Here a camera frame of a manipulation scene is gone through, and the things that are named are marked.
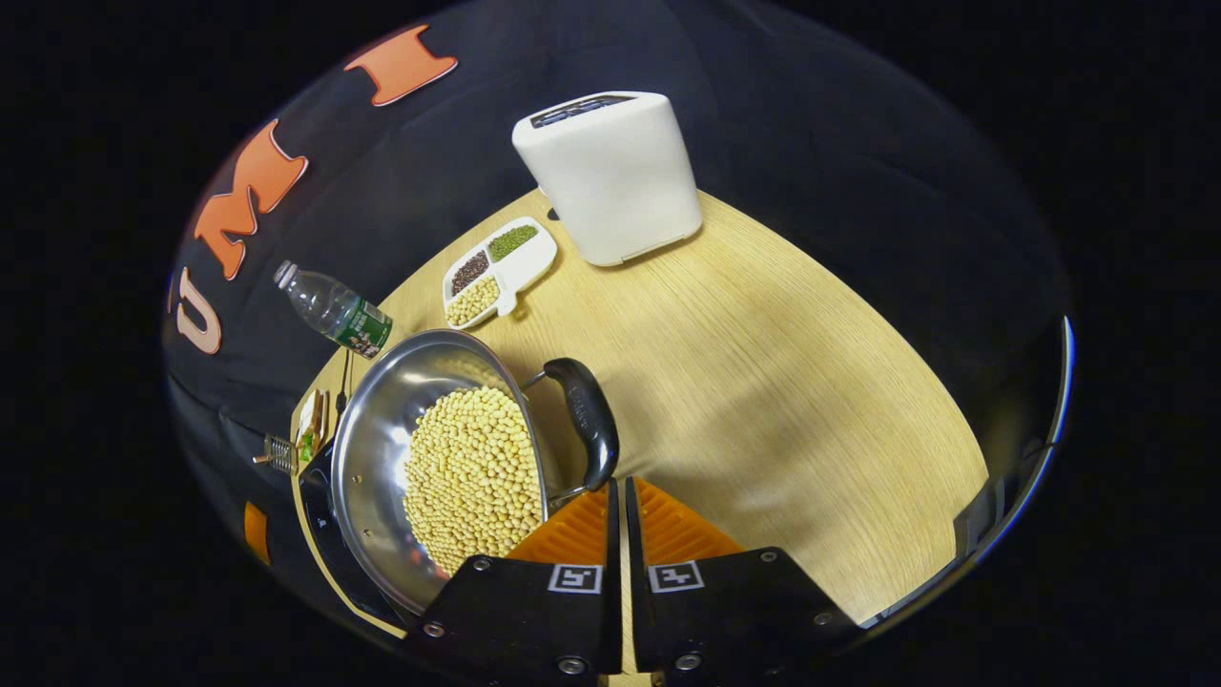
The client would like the heap of yellow soybeans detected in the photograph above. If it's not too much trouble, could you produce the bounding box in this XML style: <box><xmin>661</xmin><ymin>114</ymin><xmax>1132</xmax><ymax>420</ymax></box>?
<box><xmin>401</xmin><ymin>385</ymin><xmax>547</xmax><ymax>576</ymax></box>

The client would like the thin black cable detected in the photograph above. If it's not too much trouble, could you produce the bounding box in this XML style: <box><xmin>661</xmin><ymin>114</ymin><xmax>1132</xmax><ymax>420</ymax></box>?
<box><xmin>334</xmin><ymin>348</ymin><xmax>356</xmax><ymax>426</ymax></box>

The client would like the clear plastic bottle green label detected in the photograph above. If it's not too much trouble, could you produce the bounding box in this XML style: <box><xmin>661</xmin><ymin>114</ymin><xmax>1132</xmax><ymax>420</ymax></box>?
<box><xmin>274</xmin><ymin>260</ymin><xmax>394</xmax><ymax>361</ymax></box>

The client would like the white boxy countertop appliance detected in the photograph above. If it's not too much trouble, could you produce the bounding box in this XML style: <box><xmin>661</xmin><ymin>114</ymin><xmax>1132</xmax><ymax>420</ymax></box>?
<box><xmin>511</xmin><ymin>91</ymin><xmax>704</xmax><ymax>267</ymax></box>

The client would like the black backdrop cloth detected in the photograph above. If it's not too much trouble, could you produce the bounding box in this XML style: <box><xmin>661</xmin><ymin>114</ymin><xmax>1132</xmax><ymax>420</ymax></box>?
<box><xmin>162</xmin><ymin>0</ymin><xmax>1074</xmax><ymax>612</ymax></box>

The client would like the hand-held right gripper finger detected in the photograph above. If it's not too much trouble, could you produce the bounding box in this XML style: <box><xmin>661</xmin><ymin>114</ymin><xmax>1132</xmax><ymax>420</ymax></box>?
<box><xmin>405</xmin><ymin>477</ymin><xmax>623</xmax><ymax>687</ymax></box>
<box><xmin>625</xmin><ymin>475</ymin><xmax>864</xmax><ymax>687</ymax></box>

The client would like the small colourful packet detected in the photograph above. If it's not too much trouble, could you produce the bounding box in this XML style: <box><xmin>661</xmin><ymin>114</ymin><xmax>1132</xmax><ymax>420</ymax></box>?
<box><xmin>296</xmin><ymin>386</ymin><xmax>330</xmax><ymax>468</ymax></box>

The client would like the white divided bean dish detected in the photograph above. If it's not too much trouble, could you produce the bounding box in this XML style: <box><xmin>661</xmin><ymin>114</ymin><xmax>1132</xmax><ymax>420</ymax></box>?
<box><xmin>442</xmin><ymin>217</ymin><xmax>559</xmax><ymax>331</ymax></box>

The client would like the small wire mesh basket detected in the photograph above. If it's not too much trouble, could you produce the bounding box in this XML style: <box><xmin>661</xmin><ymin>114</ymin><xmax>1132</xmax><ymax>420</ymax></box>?
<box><xmin>252</xmin><ymin>434</ymin><xmax>297</xmax><ymax>476</ymax></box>

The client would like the black induction cooktop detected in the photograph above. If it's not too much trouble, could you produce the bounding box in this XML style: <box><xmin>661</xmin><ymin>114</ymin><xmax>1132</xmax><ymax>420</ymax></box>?
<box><xmin>298</xmin><ymin>444</ymin><xmax>411</xmax><ymax>635</ymax></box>

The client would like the stainless steel pot black handle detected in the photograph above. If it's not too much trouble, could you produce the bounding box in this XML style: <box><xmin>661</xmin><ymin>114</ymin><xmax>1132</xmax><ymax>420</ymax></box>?
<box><xmin>329</xmin><ymin>329</ymin><xmax>621</xmax><ymax>616</ymax></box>

